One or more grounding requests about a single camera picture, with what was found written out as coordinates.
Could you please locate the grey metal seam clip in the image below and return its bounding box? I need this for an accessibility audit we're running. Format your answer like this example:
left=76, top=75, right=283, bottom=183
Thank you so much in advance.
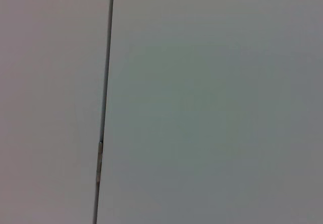
left=95, top=141, right=104, bottom=185

